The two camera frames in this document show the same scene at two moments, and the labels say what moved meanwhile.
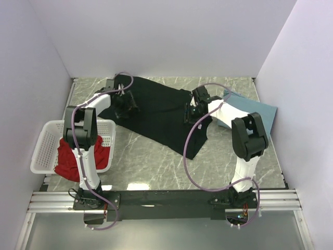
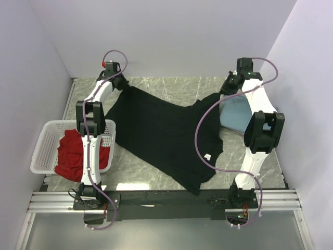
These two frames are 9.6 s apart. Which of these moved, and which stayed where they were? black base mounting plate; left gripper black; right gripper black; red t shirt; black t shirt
Moved: black t shirt; left gripper black; right gripper black
Stayed: red t shirt; black base mounting plate
